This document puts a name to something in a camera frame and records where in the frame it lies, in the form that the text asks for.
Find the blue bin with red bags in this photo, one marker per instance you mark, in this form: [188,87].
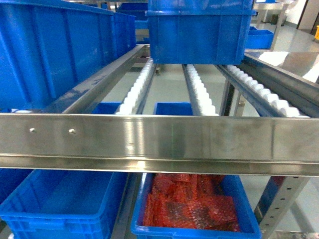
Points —
[231,185]

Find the blue bin on upper shelf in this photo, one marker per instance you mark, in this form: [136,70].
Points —
[199,31]

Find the large blue bin upper left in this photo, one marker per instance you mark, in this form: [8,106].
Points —
[47,47]

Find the empty blue bin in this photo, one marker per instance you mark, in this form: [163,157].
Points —
[53,204]

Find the red bubble wrap bags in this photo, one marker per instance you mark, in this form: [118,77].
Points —
[190,201]

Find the stainless steel flow rack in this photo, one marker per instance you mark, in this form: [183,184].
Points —
[249,137]

